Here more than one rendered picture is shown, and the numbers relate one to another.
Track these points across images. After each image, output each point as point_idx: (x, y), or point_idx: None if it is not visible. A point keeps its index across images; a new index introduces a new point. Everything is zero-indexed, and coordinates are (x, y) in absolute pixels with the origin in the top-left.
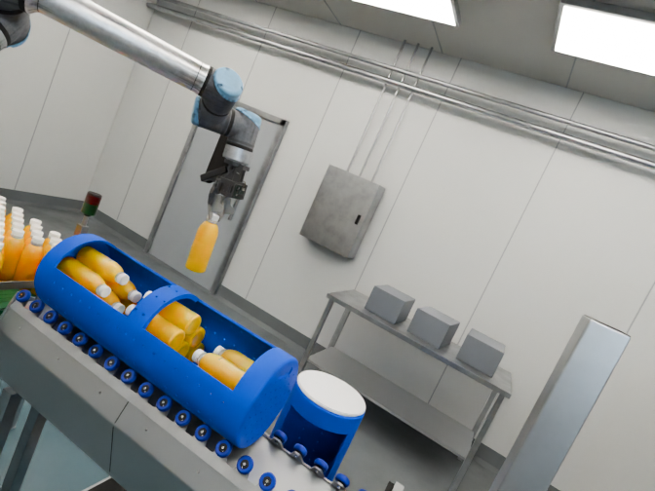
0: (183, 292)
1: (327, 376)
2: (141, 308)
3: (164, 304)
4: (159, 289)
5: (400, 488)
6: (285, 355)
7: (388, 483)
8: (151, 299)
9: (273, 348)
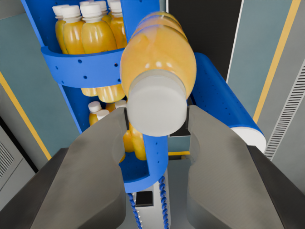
0: (95, 83)
1: (258, 141)
2: (46, 62)
3: (62, 84)
4: (62, 60)
5: (150, 207)
6: (130, 190)
7: (149, 203)
8: (51, 66)
9: (127, 183)
